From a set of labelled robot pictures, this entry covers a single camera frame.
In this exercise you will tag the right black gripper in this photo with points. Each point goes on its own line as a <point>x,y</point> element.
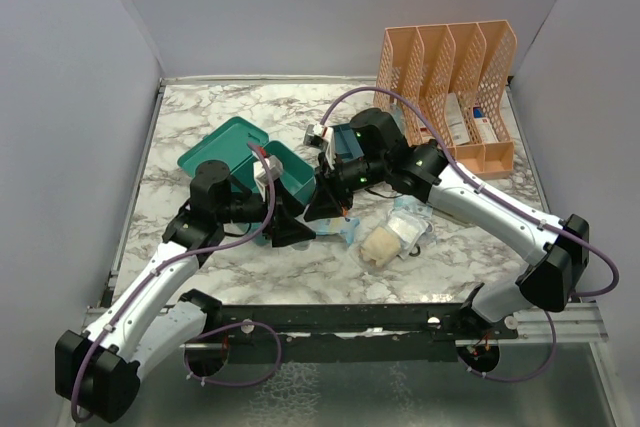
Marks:
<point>326,202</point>

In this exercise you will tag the peach file organizer rack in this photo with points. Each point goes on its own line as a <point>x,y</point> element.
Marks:
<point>473,60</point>

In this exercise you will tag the cream cotton ball bag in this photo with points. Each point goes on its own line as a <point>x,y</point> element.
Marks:
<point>380,247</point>

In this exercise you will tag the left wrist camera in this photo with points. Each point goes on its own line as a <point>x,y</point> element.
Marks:
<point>264,174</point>

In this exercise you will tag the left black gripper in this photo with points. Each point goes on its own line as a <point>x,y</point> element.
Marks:
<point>284,230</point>

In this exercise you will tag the blue face mask packet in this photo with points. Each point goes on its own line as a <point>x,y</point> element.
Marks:
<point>413,206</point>

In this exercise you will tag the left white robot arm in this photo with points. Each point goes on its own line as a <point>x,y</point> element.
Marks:
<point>101,369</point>

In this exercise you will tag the dark blue divided tray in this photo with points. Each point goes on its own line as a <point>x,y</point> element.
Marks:
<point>346,143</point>

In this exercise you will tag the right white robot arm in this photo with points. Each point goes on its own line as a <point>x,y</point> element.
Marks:
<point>551,247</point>

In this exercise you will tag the teal medicine kit box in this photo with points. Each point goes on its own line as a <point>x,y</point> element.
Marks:
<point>240,152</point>

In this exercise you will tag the white gauze packet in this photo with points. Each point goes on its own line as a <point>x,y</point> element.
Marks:
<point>408,228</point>

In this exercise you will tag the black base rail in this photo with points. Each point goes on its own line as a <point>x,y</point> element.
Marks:
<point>337,333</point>

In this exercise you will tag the blue cotton swab packet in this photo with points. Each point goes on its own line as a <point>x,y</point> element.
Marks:
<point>343,227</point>

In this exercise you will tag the white red medicine box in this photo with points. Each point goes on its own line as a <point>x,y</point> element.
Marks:
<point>484,126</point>

